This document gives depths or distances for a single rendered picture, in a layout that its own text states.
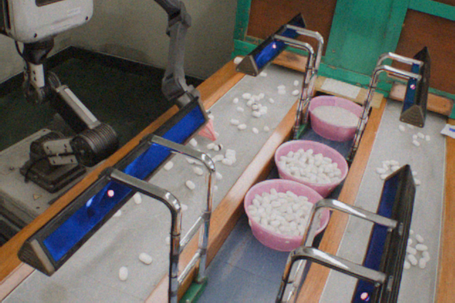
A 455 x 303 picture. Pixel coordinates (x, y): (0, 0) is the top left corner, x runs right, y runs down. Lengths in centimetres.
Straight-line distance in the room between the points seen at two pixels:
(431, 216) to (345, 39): 99
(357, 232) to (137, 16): 271
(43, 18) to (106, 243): 73
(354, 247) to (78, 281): 78
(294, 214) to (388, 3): 113
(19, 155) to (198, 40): 184
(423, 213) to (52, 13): 139
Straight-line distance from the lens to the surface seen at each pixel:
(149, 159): 102
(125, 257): 126
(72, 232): 86
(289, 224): 141
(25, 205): 187
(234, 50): 243
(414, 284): 138
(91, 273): 124
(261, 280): 133
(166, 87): 167
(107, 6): 384
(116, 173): 92
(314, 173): 164
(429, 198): 172
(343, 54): 226
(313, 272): 126
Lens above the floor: 168
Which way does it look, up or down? 32 degrees down
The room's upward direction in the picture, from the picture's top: 7 degrees clockwise
